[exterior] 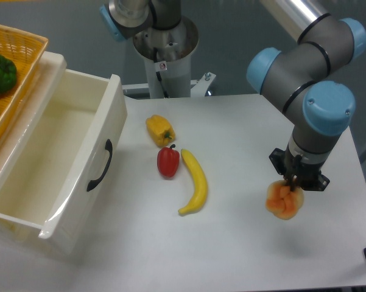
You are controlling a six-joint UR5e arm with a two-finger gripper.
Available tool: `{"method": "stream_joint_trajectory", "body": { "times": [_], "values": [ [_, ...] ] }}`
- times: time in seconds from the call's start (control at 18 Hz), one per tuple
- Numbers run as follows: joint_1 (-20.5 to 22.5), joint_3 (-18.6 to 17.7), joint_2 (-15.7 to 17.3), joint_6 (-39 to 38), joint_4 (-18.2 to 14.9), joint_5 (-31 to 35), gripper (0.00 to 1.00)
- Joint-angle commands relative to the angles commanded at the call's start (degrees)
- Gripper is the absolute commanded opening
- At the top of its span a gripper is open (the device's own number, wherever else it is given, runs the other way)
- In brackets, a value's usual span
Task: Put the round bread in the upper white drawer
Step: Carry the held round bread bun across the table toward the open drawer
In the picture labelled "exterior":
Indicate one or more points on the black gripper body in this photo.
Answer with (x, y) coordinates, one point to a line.
(306, 176)

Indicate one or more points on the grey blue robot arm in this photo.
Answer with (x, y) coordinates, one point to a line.
(295, 83)

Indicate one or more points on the white open drawer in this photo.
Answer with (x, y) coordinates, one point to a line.
(54, 183)

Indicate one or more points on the white drawer cabinet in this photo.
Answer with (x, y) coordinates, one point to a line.
(49, 72)

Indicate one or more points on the yellow banana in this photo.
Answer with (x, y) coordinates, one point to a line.
(200, 194)

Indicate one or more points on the red bell pepper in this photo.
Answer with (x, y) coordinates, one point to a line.
(168, 160)

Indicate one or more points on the yellow bell pepper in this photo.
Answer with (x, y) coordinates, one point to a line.
(160, 130)

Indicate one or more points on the yellow woven basket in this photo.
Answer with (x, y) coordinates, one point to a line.
(25, 50)

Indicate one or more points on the green bell pepper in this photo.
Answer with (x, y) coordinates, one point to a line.
(8, 73)

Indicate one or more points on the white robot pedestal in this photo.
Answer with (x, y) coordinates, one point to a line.
(167, 58)

